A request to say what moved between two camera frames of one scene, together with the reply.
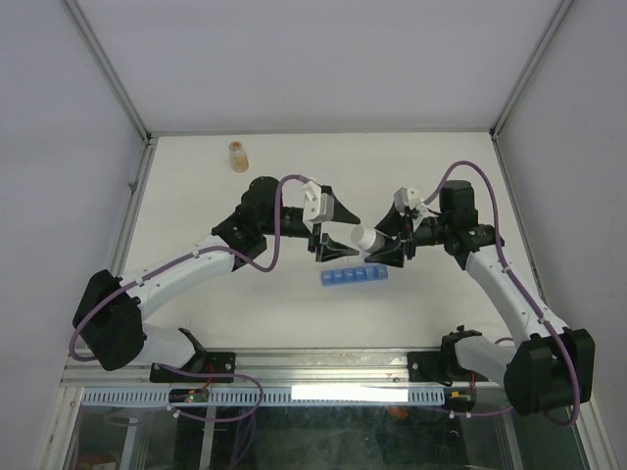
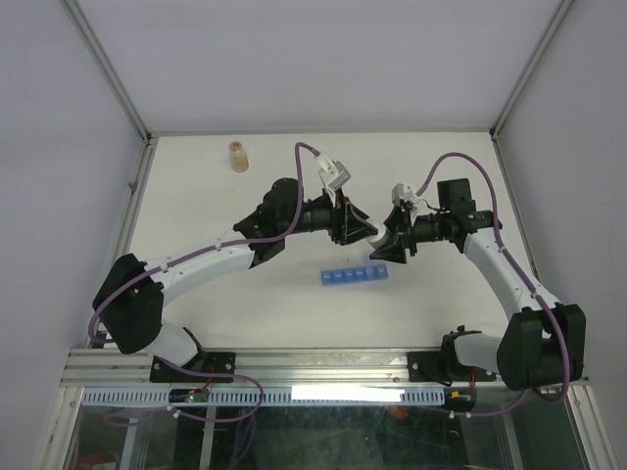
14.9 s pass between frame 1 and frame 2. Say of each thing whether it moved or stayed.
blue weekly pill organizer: stayed
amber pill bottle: stayed
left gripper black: moved
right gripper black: stayed
